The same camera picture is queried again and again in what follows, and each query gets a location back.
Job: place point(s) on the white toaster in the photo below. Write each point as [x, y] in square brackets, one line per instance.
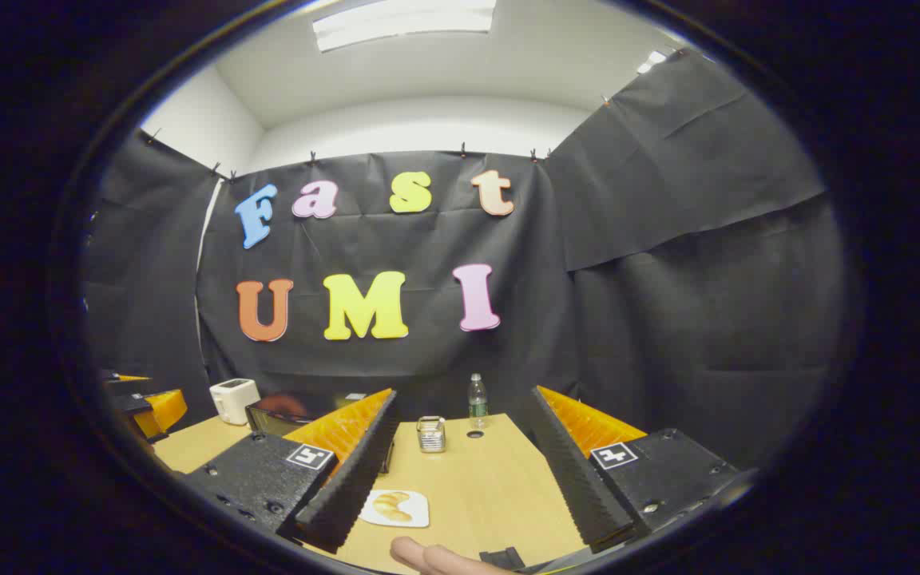
[232, 399]

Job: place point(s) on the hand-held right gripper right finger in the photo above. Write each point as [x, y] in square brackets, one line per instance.
[580, 487]

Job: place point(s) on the white square plate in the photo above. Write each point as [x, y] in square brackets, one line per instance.
[416, 515]

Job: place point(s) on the small ceiling light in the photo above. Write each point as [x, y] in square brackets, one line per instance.
[652, 61]

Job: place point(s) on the black electric oven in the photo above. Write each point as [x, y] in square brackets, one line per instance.
[300, 415]

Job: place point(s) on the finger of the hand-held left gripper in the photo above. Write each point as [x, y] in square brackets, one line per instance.
[126, 380]
[158, 411]

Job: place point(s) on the golden bread roll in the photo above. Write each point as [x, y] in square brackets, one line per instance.
[392, 506]

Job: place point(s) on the black backdrop cloth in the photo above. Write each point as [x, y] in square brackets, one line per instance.
[668, 303]

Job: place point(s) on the long ceiling light panel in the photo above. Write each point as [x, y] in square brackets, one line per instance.
[404, 22]

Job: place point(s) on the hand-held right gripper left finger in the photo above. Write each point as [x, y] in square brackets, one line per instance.
[356, 471]

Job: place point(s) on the clear plastic water bottle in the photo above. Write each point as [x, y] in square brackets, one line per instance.
[477, 406]

